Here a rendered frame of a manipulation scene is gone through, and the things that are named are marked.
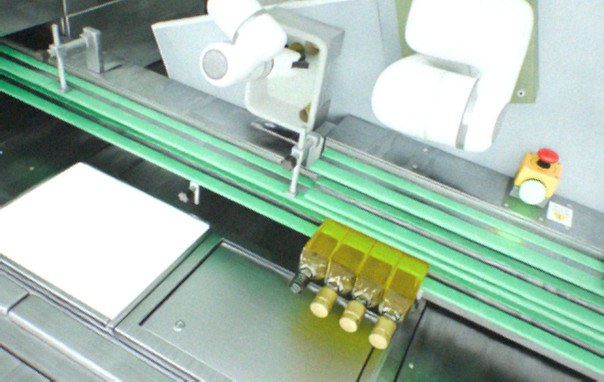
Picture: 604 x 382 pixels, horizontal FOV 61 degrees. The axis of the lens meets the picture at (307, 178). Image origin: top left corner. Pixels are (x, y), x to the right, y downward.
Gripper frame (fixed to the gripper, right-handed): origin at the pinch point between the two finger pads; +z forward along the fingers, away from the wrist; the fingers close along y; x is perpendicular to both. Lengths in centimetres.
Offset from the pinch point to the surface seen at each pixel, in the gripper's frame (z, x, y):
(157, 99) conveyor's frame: -0.5, -20.7, -31.7
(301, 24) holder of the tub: -1.2, 6.7, 1.4
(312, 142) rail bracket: -7.3, -14.0, 12.5
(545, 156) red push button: 1, -3, 54
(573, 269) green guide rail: -9, -18, 65
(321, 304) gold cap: -28, -34, 29
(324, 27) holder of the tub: 1.2, 7.3, 5.5
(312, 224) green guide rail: -4.9, -32.7, 16.6
